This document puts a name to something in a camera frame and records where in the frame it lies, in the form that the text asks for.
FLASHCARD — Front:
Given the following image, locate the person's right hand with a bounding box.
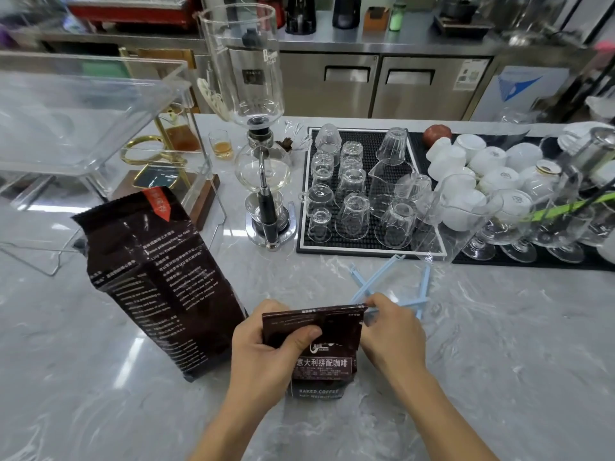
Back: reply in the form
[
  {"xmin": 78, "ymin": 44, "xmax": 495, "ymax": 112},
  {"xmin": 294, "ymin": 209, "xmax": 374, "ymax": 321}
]
[{"xmin": 360, "ymin": 293, "xmax": 428, "ymax": 381}]

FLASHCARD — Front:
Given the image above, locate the person's left hand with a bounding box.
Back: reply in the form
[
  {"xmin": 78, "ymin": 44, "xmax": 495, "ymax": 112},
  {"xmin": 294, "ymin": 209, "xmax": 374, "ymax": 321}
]
[{"xmin": 229, "ymin": 299, "xmax": 323, "ymax": 414}]

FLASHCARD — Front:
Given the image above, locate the small dark coffee bag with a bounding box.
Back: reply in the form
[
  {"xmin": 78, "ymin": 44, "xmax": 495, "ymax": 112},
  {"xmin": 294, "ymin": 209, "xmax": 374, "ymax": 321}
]
[{"xmin": 261, "ymin": 304, "xmax": 369, "ymax": 402}]

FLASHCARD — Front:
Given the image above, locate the person's left forearm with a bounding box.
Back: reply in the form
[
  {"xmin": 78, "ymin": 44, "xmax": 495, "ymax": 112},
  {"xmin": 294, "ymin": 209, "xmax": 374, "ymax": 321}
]
[{"xmin": 189, "ymin": 392, "xmax": 290, "ymax": 461}]

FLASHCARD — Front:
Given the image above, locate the person's right forearm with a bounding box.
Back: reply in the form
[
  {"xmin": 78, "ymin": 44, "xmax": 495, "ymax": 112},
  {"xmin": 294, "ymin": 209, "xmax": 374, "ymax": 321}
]
[{"xmin": 382, "ymin": 362, "xmax": 501, "ymax": 461}]

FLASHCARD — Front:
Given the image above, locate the light blue plastic bag clip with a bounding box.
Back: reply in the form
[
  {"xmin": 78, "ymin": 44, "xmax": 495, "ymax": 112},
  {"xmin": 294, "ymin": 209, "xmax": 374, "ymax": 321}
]
[
  {"xmin": 365, "ymin": 263, "xmax": 431, "ymax": 320},
  {"xmin": 350, "ymin": 264, "xmax": 373, "ymax": 305},
  {"xmin": 351, "ymin": 255, "xmax": 403, "ymax": 305}
]

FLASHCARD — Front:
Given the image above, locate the black bar mat white border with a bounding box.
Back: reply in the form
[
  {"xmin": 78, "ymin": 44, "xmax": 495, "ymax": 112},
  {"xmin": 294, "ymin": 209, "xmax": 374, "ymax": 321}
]
[{"xmin": 296, "ymin": 126, "xmax": 458, "ymax": 261}]

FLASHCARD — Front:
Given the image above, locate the group of clear upturned glasses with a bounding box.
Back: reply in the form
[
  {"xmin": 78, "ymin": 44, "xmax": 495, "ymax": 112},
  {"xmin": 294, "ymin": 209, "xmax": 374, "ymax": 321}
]
[{"xmin": 307, "ymin": 123, "xmax": 418, "ymax": 250}]

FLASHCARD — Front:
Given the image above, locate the tall clear glass pitcher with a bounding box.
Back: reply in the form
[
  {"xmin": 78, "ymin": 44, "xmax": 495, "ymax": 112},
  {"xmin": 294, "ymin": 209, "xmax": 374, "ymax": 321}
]
[{"xmin": 412, "ymin": 174, "xmax": 487, "ymax": 263}]

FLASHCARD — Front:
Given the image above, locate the clear stemmed glass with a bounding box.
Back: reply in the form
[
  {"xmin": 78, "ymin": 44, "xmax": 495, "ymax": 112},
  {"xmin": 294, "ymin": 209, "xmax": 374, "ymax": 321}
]
[
  {"xmin": 462, "ymin": 188, "xmax": 505, "ymax": 262},
  {"xmin": 538, "ymin": 187, "xmax": 595, "ymax": 264},
  {"xmin": 500, "ymin": 189, "xmax": 540, "ymax": 264},
  {"xmin": 579, "ymin": 189, "xmax": 615, "ymax": 248}
]

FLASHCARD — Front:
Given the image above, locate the large dark coffee bag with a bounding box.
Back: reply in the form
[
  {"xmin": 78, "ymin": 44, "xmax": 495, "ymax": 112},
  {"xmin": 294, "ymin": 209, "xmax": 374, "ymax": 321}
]
[{"xmin": 71, "ymin": 186, "xmax": 249, "ymax": 383}]

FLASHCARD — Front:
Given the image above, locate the long black bar mat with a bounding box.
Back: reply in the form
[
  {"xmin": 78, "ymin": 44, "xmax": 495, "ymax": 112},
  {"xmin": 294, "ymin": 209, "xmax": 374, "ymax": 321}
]
[{"xmin": 421, "ymin": 131, "xmax": 615, "ymax": 272}]

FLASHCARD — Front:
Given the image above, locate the group of white ceramic cups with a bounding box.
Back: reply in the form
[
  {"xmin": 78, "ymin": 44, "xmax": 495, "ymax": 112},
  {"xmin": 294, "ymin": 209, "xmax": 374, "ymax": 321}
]
[{"xmin": 426, "ymin": 133, "xmax": 562, "ymax": 233}]

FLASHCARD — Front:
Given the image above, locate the reddish brown ceramic cup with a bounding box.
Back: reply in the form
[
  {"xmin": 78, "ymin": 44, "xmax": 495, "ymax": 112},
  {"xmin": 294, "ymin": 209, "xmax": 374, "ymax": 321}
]
[{"xmin": 422, "ymin": 124, "xmax": 453, "ymax": 148}]

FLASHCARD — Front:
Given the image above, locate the clear plastic wrapper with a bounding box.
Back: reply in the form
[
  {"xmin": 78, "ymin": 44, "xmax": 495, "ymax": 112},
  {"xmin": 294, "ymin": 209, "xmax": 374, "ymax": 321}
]
[{"xmin": 283, "ymin": 119, "xmax": 314, "ymax": 151}]

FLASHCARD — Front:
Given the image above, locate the small glass with amber liquid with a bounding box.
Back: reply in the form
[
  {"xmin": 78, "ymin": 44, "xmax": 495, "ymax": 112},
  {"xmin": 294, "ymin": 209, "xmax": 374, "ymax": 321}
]
[{"xmin": 209, "ymin": 130, "xmax": 234, "ymax": 160}]

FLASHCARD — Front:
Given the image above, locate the green straw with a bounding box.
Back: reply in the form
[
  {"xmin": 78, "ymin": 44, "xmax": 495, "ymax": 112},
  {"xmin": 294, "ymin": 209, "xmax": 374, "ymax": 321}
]
[{"xmin": 528, "ymin": 191, "xmax": 615, "ymax": 222}]

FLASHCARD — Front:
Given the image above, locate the stainless steel undercounter fridge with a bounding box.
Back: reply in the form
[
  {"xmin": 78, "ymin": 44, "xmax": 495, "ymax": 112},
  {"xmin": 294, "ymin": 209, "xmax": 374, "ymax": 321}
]
[{"xmin": 192, "ymin": 40, "xmax": 496, "ymax": 121}]

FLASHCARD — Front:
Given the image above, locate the glass siphon coffee maker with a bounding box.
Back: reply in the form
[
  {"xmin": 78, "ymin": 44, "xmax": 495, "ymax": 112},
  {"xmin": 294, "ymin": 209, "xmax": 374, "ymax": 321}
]
[{"xmin": 196, "ymin": 2, "xmax": 297, "ymax": 248}]

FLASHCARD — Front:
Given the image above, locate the white box with blue print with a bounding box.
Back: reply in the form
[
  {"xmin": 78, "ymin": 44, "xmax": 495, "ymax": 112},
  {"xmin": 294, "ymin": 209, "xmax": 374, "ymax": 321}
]
[{"xmin": 473, "ymin": 65, "xmax": 573, "ymax": 123}]

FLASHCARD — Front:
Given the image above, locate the orange wooden box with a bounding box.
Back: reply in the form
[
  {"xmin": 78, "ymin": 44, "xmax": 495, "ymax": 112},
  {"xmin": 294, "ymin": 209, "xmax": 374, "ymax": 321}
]
[{"xmin": 363, "ymin": 6, "xmax": 390, "ymax": 32}]

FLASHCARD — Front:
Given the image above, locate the black coffee grinder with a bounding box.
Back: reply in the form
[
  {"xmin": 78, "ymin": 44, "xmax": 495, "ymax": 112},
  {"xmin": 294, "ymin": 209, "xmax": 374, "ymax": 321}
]
[
  {"xmin": 285, "ymin": 0, "xmax": 318, "ymax": 35},
  {"xmin": 332, "ymin": 0, "xmax": 362, "ymax": 30}
]

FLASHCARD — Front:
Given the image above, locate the black tray with kettle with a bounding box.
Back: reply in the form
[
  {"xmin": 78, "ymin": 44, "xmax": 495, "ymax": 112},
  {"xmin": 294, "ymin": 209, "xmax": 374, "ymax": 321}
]
[{"xmin": 431, "ymin": 0, "xmax": 496, "ymax": 40}]

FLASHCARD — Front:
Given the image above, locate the clear acrylic cover box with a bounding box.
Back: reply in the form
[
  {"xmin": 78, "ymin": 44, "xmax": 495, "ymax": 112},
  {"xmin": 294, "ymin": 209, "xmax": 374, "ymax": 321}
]
[{"xmin": 0, "ymin": 50, "xmax": 227, "ymax": 277}]

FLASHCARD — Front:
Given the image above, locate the red espresso machine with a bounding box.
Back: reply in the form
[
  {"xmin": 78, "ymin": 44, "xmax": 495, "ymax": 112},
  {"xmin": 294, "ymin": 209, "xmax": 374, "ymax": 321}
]
[{"xmin": 65, "ymin": 0, "xmax": 195, "ymax": 30}]

